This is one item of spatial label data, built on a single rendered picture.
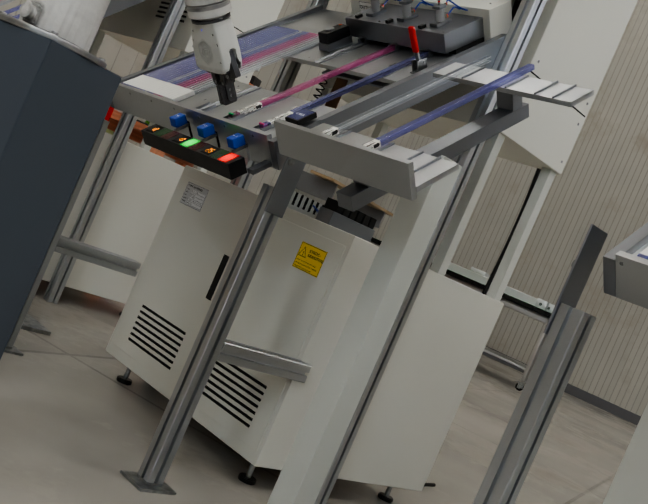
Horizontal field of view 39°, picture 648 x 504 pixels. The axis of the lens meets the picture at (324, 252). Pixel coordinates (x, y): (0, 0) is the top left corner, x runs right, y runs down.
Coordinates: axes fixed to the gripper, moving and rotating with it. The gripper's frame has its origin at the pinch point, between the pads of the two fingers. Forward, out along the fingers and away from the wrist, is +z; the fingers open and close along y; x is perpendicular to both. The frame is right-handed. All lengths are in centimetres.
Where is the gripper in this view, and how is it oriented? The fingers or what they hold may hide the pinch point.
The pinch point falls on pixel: (226, 93)
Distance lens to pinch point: 184.1
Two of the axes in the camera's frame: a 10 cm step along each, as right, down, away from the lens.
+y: 6.5, 2.9, -7.0
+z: 1.5, 8.6, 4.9
